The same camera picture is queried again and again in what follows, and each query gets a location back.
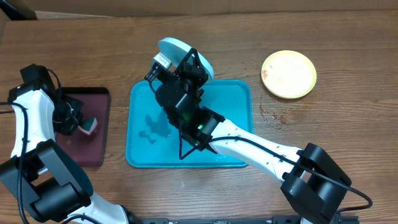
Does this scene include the teal plastic serving tray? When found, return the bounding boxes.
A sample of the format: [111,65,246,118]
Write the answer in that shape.
[125,80,253,168]

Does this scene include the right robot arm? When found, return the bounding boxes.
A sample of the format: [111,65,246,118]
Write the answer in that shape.
[144,49,351,223]

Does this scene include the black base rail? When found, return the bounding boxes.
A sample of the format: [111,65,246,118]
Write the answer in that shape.
[136,215,309,224]

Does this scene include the yellow-green rimmed plate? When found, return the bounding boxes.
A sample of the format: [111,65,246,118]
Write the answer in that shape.
[261,50,317,100]

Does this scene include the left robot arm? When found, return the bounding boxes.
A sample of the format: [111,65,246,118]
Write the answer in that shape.
[1,87,140,223]

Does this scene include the light blue rimmed plate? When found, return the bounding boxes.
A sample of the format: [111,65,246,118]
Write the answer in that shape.
[158,37,214,80]

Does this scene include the green and pink sponge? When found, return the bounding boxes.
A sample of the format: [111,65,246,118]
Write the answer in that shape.
[78,118,98,135]

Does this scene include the black tray with red water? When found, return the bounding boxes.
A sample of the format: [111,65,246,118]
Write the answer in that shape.
[55,87,111,167]

